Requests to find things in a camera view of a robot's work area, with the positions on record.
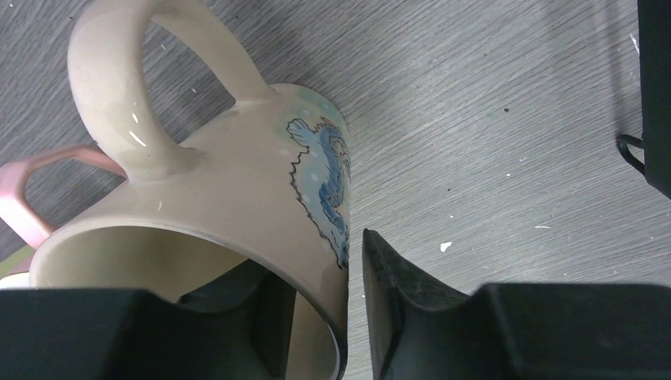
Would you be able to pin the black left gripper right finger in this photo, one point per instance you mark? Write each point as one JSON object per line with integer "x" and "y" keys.
{"x": 421, "y": 328}

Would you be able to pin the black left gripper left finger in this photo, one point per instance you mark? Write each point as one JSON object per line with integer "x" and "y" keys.
{"x": 238, "y": 326}

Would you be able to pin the tall cream dragon mug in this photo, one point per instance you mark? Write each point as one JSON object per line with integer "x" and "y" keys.
{"x": 267, "y": 180}

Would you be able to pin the pale yellow faceted mug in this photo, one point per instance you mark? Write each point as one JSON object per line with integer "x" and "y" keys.
{"x": 14, "y": 269}

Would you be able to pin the black wire dish rack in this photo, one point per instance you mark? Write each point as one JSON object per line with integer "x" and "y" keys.
{"x": 650, "y": 154}

